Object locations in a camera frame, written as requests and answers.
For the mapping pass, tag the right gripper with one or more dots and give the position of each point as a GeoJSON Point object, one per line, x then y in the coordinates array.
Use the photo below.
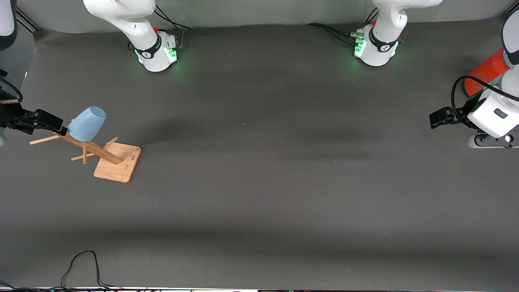
{"type": "Point", "coordinates": [11, 116]}

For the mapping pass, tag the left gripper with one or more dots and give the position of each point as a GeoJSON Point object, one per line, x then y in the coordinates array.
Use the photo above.
{"type": "Point", "coordinates": [461, 113]}

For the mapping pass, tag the light blue plastic cup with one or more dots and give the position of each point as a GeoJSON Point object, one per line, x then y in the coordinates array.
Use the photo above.
{"type": "Point", "coordinates": [87, 125]}

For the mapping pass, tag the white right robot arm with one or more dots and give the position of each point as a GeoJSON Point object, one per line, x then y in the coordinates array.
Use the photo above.
{"type": "Point", "coordinates": [138, 24]}

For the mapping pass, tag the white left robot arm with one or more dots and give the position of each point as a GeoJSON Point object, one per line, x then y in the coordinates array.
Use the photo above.
{"type": "Point", "coordinates": [381, 40]}

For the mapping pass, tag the wooden cup rack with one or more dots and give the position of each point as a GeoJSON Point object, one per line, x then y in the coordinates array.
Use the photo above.
{"type": "Point", "coordinates": [117, 168]}

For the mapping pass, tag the orange cylindrical container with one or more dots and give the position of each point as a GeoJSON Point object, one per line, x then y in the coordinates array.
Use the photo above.
{"type": "Point", "coordinates": [486, 73]}

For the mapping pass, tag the dark grey table cloth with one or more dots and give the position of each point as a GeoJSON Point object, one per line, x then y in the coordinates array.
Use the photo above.
{"type": "Point", "coordinates": [259, 202]}

